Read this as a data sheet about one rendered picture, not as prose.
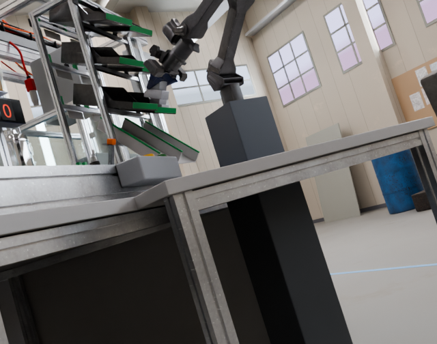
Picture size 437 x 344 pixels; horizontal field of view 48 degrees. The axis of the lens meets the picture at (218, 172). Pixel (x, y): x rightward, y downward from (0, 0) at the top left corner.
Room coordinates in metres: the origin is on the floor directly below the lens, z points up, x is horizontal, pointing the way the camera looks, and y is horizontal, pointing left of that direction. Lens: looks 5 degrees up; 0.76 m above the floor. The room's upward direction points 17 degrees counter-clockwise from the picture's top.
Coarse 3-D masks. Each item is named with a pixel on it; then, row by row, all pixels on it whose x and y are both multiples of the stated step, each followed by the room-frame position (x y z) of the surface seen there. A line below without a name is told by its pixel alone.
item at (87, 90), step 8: (80, 88) 1.69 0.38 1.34; (88, 88) 1.67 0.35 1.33; (104, 88) 1.80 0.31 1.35; (112, 88) 1.78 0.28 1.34; (120, 88) 1.76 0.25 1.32; (80, 96) 1.69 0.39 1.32; (88, 96) 1.68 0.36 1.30; (104, 96) 1.64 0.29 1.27; (112, 96) 1.79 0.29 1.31; (120, 96) 1.77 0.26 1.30; (128, 96) 1.75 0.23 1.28; (80, 104) 1.70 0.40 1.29; (88, 104) 1.68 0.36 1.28; (96, 104) 1.66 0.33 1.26; (112, 104) 1.63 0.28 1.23; (120, 104) 1.61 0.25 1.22; (128, 104) 1.60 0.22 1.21; (136, 104) 1.60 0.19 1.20; (144, 104) 1.63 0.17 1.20; (152, 104) 1.67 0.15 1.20
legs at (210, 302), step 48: (384, 144) 1.33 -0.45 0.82; (432, 144) 1.44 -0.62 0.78; (192, 192) 0.98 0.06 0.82; (240, 192) 1.05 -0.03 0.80; (288, 192) 1.38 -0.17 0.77; (432, 192) 1.44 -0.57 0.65; (192, 240) 0.96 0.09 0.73; (240, 240) 1.44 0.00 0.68; (288, 240) 1.35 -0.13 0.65; (192, 288) 0.99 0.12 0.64; (288, 288) 1.32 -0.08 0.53; (288, 336) 1.37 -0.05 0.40; (336, 336) 1.38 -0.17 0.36
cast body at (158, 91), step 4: (160, 84) 1.58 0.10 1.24; (164, 84) 1.60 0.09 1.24; (152, 88) 1.59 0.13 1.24; (156, 88) 1.58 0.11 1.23; (160, 88) 1.59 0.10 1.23; (164, 88) 1.60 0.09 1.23; (144, 92) 1.63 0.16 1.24; (148, 92) 1.60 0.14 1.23; (152, 92) 1.59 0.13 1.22; (156, 92) 1.59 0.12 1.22; (160, 92) 1.58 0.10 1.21; (164, 92) 1.59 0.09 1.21; (168, 92) 1.61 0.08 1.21; (144, 96) 1.63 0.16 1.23; (148, 96) 1.60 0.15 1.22; (152, 96) 1.60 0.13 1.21; (156, 96) 1.59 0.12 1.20; (160, 96) 1.58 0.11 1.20; (164, 96) 1.59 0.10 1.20; (168, 96) 1.61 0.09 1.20
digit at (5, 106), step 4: (0, 100) 1.26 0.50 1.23; (4, 100) 1.28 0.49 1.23; (8, 100) 1.29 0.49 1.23; (0, 104) 1.26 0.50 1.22; (4, 104) 1.27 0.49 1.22; (8, 104) 1.29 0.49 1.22; (0, 108) 1.26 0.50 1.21; (4, 108) 1.27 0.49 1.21; (8, 108) 1.29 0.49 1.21; (4, 112) 1.27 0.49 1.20; (8, 112) 1.28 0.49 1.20; (12, 112) 1.30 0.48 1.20; (4, 116) 1.26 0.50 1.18; (8, 116) 1.28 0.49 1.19; (12, 116) 1.29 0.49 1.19; (12, 120) 1.29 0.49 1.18
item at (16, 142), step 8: (8, 128) 2.25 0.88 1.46; (8, 136) 2.20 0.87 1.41; (16, 136) 2.21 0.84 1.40; (24, 136) 2.25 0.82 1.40; (8, 144) 2.20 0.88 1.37; (16, 144) 2.21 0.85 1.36; (24, 144) 2.23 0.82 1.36; (16, 152) 2.20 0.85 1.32; (24, 152) 2.22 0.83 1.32; (16, 160) 2.20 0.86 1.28; (24, 160) 2.21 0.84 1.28; (32, 160) 2.26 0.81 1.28
